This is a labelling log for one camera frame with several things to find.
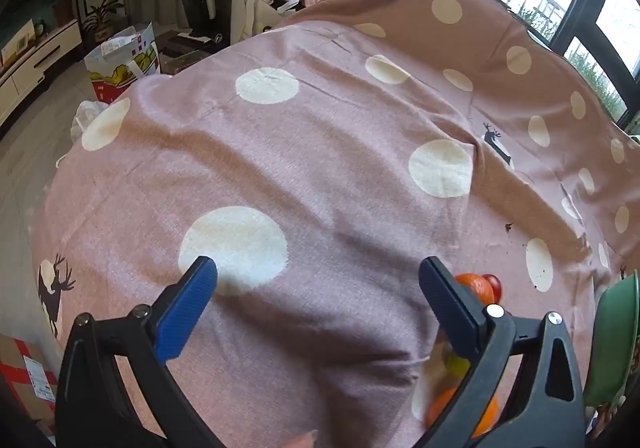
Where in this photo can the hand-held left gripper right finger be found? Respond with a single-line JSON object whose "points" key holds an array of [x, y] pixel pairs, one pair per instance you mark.
{"points": [[450, 308]]}

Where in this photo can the red cherry tomato with stem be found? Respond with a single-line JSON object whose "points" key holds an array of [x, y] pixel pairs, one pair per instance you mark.
{"points": [[495, 289]]}

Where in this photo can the pink polka dot blanket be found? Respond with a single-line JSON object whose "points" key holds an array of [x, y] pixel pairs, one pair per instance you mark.
{"points": [[310, 153]]}

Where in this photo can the white plastic bag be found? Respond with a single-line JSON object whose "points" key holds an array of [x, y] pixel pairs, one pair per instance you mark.
{"points": [[82, 115]]}

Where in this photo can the green plastic bowl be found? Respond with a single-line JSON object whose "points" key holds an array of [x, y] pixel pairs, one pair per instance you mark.
{"points": [[615, 343]]}

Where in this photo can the printed shopping bag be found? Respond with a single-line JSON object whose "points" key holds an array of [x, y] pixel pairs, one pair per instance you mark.
{"points": [[122, 65]]}

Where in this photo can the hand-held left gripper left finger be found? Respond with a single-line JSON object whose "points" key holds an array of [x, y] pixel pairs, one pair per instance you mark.
{"points": [[187, 308]]}

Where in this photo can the cardboard box with red tape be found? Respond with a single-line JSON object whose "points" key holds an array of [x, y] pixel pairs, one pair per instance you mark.
{"points": [[22, 378]]}

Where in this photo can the white tv cabinet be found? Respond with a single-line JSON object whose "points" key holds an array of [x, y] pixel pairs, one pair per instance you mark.
{"points": [[35, 63]]}

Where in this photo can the white tote bag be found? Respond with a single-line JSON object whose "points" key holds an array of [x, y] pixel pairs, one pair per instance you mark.
{"points": [[260, 13]]}

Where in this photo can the orange mandarin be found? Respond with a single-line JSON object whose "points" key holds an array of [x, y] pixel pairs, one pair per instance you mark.
{"points": [[472, 285], [440, 408]]}

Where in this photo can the dark flat boxes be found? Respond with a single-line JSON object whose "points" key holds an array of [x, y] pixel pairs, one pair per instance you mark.
{"points": [[182, 50]]}

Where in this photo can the green round fruit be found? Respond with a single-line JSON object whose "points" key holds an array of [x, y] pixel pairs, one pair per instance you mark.
{"points": [[456, 364]]}

